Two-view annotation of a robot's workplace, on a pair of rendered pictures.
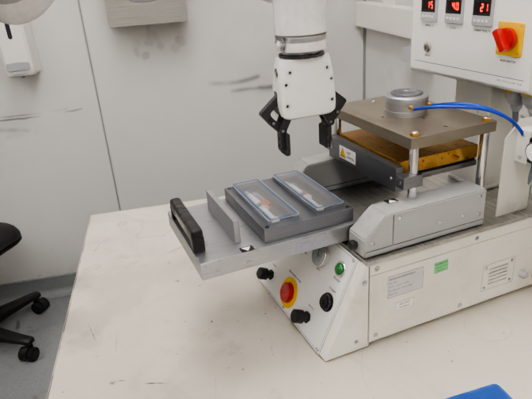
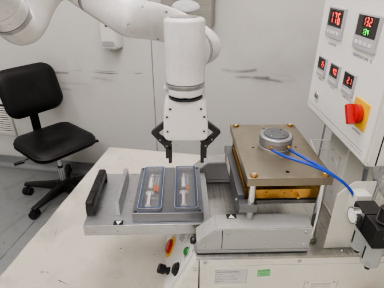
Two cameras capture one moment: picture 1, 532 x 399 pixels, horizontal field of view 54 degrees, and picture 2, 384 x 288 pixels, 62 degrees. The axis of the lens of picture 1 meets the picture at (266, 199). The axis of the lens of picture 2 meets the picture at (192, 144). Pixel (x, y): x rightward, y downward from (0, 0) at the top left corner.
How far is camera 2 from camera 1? 0.41 m
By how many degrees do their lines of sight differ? 18
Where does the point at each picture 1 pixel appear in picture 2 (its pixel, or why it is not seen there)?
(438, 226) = (263, 244)
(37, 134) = (116, 84)
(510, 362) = not seen: outside the picture
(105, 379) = (40, 268)
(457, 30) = (334, 91)
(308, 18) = (182, 74)
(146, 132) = not seen: hidden behind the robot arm
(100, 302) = (74, 211)
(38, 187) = (113, 114)
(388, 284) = (215, 274)
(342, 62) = not seen: hidden behind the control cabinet
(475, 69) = (338, 126)
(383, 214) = (215, 228)
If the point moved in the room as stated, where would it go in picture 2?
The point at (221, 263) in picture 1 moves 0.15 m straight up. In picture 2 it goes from (97, 228) to (87, 173)
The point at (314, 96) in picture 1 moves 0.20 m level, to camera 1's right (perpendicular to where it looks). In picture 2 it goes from (189, 127) to (280, 141)
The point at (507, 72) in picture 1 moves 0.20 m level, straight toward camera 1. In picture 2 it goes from (354, 139) to (306, 178)
